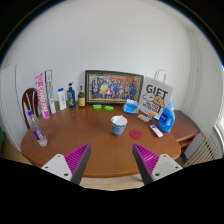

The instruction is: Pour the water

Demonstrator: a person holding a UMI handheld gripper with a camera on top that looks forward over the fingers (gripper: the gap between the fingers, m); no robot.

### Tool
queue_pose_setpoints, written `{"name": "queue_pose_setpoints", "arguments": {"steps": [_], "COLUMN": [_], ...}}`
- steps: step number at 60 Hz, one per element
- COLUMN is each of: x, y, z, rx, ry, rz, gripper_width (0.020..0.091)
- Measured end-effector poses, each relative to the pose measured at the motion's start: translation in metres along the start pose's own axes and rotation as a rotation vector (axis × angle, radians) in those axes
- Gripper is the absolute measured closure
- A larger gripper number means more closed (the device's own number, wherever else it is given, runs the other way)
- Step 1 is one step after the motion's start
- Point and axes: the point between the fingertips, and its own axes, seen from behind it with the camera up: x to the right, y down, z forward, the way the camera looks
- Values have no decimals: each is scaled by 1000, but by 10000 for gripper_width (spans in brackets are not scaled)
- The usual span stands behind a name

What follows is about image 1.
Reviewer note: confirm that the white remote control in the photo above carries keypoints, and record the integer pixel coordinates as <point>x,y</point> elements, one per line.
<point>156,130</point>

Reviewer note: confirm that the white radiator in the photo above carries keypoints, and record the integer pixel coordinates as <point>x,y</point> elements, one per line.
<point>203,151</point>

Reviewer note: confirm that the flat round red coaster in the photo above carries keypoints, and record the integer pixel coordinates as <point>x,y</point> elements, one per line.
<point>135,134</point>

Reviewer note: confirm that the white blue-capped bottle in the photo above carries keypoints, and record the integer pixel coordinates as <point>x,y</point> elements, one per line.
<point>62,100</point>

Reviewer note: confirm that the colourful puzzle cube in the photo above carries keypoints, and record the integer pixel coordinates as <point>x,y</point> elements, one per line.
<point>152,114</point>

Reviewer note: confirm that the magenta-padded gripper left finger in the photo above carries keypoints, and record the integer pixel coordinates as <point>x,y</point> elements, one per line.
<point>76,159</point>

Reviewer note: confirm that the white paper gift bag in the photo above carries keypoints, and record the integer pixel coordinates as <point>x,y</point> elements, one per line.
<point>156,95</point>

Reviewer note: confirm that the tall pink box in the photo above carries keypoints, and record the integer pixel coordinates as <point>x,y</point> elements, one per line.
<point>42,96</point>

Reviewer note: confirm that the small patterned pouch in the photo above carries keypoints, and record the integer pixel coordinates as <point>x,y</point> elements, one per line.
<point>144,117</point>

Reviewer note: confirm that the small green pack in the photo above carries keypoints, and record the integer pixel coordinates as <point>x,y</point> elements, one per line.
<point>97,106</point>
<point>108,108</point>

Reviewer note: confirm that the framed group photo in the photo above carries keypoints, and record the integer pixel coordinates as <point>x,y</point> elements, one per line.
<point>113,87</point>

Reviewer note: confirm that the blue and white paper cup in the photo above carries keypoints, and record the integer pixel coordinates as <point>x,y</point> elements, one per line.
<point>118,127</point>

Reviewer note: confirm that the brown wooden side table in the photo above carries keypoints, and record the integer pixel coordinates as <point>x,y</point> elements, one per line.
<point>185,128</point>

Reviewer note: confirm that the blue tissue pack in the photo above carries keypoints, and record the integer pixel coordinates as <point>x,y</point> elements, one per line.
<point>130,107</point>

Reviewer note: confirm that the clear purple-capped water bottle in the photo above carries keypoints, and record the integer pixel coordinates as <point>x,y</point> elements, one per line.
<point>38,131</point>

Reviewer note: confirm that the brown wooden chair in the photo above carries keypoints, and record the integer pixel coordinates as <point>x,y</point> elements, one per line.
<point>26,103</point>

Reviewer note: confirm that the blue detergent bottle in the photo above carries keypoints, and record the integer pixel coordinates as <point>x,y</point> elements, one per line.
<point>166,120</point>

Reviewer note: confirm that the tall white green box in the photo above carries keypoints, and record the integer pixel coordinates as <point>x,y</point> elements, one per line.
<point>50,91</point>

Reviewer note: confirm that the white door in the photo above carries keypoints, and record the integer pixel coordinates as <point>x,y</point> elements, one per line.
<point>8,106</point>

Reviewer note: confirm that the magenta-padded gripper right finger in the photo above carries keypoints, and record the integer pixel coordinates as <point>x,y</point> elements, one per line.
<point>148,159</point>

